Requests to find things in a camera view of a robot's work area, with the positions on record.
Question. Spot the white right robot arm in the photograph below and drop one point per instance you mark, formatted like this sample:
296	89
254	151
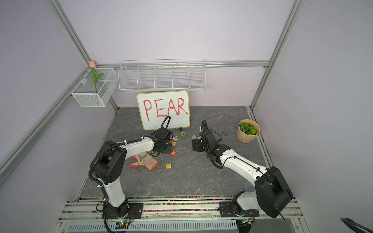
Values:
272	193

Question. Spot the pink artificial tulip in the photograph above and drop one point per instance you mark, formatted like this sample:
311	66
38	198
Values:
96	76

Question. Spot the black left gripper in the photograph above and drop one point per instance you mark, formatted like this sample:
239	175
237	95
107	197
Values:
168	150

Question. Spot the small white mesh basket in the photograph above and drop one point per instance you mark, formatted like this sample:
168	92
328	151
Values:
84	93

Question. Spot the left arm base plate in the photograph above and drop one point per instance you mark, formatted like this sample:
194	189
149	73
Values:
125	211

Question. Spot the aluminium rail front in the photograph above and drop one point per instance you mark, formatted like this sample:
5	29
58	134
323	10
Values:
152	209

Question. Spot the red block letter B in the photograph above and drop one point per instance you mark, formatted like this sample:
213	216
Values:
173	153

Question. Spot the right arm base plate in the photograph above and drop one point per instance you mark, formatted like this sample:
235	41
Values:
230	209

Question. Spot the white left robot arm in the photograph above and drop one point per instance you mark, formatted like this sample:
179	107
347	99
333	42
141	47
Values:
106	167

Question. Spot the green artificial plant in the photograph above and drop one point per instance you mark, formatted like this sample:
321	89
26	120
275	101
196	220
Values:
248	128

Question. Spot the beige plant pot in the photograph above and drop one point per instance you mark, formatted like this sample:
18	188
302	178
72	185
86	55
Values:
242	137

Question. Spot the long white wire basket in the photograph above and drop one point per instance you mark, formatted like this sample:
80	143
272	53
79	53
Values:
162	75

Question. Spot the whiteboard with PEAR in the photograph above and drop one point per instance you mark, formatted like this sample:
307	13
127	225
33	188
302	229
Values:
156	106

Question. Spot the aluminium frame post right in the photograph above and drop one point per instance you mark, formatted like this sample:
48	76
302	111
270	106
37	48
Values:
289	24

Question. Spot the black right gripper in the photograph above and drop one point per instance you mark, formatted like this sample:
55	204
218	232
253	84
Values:
195	144

